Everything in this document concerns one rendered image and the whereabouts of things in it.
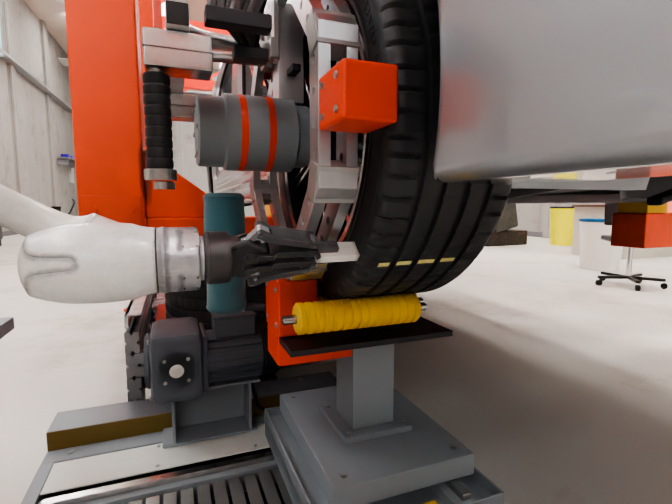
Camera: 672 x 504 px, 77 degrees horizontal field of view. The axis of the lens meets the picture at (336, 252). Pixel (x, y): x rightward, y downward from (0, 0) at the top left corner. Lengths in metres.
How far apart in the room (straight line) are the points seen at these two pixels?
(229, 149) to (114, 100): 0.57
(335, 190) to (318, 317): 0.25
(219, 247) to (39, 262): 0.20
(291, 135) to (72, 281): 0.43
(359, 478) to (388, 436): 0.15
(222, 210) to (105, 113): 0.50
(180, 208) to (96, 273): 0.72
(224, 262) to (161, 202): 0.71
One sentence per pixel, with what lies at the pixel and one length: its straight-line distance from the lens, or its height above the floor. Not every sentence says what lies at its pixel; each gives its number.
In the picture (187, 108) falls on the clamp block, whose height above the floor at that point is 0.92.
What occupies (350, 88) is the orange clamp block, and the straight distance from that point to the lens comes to 0.53.
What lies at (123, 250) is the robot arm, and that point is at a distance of 0.57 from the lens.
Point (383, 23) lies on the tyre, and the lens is 0.65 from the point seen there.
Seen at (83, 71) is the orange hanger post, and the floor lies 1.05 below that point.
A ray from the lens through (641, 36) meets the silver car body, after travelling 0.37.
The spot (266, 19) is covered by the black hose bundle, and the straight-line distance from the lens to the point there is 0.68.
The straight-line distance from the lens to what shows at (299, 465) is 1.04.
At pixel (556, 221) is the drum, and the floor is 0.44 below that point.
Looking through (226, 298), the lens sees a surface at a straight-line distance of 0.93.
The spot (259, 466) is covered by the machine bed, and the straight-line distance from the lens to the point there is 1.19.
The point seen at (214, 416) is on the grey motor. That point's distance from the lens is 1.36.
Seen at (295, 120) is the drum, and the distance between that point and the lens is 0.81.
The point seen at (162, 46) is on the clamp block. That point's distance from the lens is 0.67.
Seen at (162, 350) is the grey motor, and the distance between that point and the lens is 1.10.
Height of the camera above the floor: 0.71
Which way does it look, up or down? 6 degrees down
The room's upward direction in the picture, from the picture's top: straight up
